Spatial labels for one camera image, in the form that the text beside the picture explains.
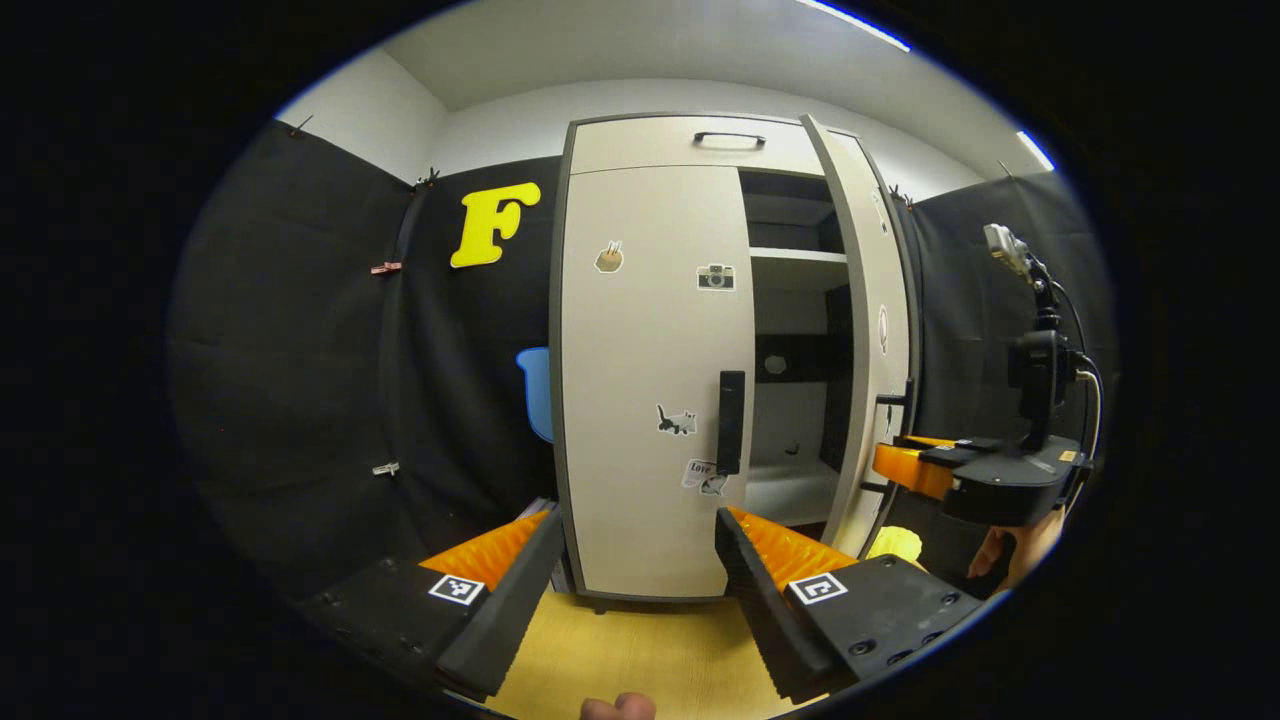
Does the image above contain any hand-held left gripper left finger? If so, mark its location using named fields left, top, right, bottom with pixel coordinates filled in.
left=300, top=508, right=566, bottom=701

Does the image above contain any yellow bumpy round object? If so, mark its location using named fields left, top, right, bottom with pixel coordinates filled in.
left=866, top=526, right=925, bottom=569

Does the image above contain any beige camera-sticker cabinet door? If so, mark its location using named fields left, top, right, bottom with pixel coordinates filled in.
left=560, top=165, right=758, bottom=601

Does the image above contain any black vertical door handle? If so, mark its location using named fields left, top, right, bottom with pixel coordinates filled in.
left=717, top=371, right=746, bottom=476
left=862, top=378, right=917, bottom=495

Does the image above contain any beige double-door shoe cabinet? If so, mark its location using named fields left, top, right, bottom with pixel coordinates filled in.
left=548, top=112, right=921, bottom=613

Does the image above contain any black backdrop cloth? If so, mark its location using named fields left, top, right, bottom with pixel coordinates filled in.
left=168, top=120, right=1116, bottom=601

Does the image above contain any beige cherry-sticker cabinet door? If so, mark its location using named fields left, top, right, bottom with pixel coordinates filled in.
left=800, top=113, right=917, bottom=559

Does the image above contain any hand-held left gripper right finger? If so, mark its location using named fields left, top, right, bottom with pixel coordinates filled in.
left=714, top=505, right=986, bottom=704

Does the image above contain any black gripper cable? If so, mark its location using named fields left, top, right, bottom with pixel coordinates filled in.
left=1048, top=280, right=1089, bottom=353

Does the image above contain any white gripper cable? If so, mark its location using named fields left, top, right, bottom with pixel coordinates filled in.
left=1076, top=370, right=1105, bottom=471

